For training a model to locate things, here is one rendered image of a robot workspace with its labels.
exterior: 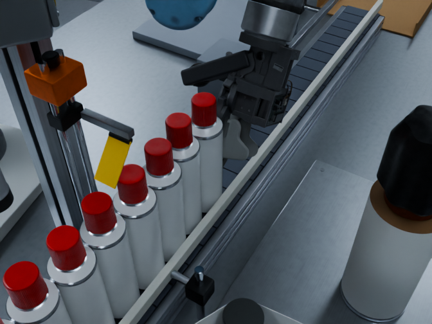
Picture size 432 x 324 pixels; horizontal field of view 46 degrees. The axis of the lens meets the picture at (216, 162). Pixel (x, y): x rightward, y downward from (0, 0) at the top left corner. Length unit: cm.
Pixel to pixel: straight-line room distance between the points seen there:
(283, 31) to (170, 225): 30
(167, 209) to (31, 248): 29
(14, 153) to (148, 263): 42
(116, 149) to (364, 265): 32
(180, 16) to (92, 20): 81
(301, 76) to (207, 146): 43
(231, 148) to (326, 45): 50
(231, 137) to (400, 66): 60
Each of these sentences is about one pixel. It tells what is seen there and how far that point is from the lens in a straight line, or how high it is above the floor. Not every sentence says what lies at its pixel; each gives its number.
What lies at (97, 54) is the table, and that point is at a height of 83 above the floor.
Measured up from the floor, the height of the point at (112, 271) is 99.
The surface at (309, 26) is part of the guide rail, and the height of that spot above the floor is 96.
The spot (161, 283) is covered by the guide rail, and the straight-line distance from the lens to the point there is 68.
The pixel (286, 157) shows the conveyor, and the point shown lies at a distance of 92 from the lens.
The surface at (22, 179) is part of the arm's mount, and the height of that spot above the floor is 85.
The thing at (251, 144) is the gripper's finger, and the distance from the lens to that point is 77.
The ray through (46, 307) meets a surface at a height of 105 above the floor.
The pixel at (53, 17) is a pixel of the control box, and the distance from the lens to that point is 41.
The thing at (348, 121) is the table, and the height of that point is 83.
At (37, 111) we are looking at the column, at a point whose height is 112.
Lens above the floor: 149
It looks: 45 degrees down
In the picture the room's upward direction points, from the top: straight up
